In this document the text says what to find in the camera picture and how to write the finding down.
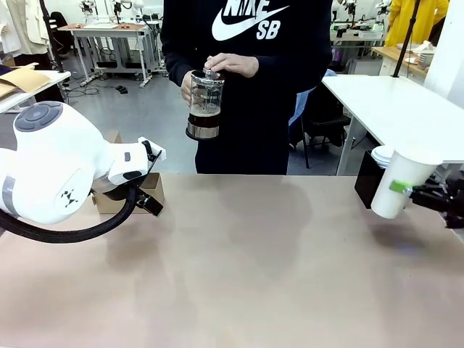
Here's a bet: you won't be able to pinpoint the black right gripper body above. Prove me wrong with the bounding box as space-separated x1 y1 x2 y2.
429 173 464 230

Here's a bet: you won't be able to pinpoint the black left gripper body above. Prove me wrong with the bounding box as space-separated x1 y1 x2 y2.
92 178 165 218

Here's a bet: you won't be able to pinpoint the white paper cup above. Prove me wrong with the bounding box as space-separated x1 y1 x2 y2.
370 148 438 220

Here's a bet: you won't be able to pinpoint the brown cardboard cup carrier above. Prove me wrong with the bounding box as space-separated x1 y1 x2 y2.
92 173 165 215

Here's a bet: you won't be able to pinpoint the glass french press with coffee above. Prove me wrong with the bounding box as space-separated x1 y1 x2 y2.
185 67 226 141

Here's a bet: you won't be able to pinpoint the person's right hand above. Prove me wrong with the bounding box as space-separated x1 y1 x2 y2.
180 72 194 107

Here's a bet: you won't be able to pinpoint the person's left hand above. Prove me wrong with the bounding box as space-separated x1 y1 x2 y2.
204 53 260 79

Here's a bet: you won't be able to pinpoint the black lid holder box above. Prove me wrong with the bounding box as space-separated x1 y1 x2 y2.
354 149 392 210

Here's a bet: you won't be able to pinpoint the stack of white lids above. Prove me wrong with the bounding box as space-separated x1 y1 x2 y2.
370 146 395 170

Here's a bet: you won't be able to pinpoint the large white side table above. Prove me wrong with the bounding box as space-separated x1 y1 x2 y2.
321 75 464 177

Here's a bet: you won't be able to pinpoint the black metal chair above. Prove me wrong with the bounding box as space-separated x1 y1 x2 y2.
299 90 352 170

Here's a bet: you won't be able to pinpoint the blue cloth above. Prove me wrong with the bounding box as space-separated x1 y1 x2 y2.
288 68 338 127

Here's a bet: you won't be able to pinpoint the wooden table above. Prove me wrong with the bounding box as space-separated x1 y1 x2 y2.
370 45 429 78

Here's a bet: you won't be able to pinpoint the stack of white bowls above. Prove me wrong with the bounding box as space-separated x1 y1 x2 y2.
396 40 436 70

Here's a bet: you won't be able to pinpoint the person in black hoodie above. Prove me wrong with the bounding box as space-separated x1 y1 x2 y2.
160 0 334 175

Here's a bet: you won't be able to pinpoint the black tripod pole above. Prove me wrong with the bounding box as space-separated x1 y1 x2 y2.
392 0 422 79

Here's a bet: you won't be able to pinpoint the small white table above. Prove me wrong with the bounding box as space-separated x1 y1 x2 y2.
0 69 72 114

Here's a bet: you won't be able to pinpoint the person in yellow jacket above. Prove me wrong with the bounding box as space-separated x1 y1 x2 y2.
384 0 451 48

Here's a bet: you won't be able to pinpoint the white workbench with metal legs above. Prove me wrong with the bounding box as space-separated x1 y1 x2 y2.
57 21 162 88

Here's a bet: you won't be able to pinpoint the flat brown cardboard sheets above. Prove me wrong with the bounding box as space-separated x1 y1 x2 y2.
0 62 52 99

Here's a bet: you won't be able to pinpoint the black office chair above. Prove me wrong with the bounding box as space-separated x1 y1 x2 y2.
49 11 76 56

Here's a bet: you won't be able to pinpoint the person in white coat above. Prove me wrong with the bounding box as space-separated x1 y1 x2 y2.
0 0 51 67

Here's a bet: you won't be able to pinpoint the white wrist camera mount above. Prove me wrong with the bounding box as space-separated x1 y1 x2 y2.
138 136 167 175

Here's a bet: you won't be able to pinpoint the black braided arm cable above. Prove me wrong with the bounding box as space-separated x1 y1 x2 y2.
0 183 146 244

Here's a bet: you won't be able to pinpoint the black camera stand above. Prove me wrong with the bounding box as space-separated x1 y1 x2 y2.
38 0 67 74

